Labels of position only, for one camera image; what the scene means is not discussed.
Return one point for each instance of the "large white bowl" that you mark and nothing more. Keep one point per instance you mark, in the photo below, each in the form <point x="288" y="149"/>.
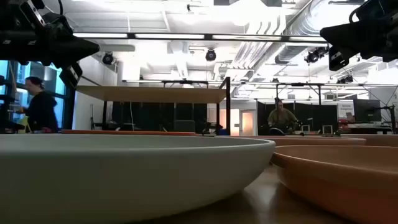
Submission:
<point x="124" y="180"/>

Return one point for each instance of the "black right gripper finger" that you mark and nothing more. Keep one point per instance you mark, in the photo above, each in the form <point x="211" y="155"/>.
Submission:
<point x="354" y="45"/>
<point x="351" y="29"/>

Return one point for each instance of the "overhead light bar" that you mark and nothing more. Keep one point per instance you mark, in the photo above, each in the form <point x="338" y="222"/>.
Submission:
<point x="208" y="36"/>

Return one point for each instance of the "peach plate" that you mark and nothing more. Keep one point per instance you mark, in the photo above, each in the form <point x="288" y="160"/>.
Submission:
<point x="311" y="141"/>
<point x="342" y="186"/>

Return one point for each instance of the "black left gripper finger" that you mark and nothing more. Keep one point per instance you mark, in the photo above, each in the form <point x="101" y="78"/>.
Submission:
<point x="74" y="57"/>
<point x="82" y="46"/>

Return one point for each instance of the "black ceiling spotlight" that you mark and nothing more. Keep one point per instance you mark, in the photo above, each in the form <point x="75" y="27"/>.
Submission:
<point x="108" y="58"/>
<point x="311" y="57"/>
<point x="346" y="79"/>
<point x="211" y="55"/>

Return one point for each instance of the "black background rig frame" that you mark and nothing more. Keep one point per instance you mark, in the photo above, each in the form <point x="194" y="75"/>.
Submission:
<point x="298" y="84"/>

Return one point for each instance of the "dark computer monitor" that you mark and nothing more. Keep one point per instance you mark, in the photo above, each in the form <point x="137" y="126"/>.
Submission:
<point x="367" y="110"/>

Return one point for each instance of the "lit doorway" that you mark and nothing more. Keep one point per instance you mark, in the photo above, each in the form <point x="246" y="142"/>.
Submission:
<point x="247" y="123"/>

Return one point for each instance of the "black partition panel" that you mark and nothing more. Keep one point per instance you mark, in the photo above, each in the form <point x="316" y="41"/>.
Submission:
<point x="155" y="116"/>
<point x="317" y="118"/>

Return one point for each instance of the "yellow object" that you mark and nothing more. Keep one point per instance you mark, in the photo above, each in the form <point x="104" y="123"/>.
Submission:
<point x="25" y="126"/>

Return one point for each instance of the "orange plate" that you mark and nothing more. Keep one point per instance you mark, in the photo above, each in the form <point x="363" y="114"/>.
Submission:
<point x="124" y="132"/>

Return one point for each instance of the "wooden shelf with black frame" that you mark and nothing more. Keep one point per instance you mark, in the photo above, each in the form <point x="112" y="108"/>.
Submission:
<point x="149" y="94"/>

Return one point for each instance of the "white sign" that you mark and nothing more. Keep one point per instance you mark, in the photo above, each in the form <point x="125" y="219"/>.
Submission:
<point x="345" y="109"/>

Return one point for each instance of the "grey ventilation duct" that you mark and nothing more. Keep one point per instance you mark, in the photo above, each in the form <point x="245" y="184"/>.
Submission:
<point x="289" y="53"/>

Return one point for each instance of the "person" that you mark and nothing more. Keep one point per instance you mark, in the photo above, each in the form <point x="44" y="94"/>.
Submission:
<point x="42" y="109"/>
<point x="281" y="118"/>

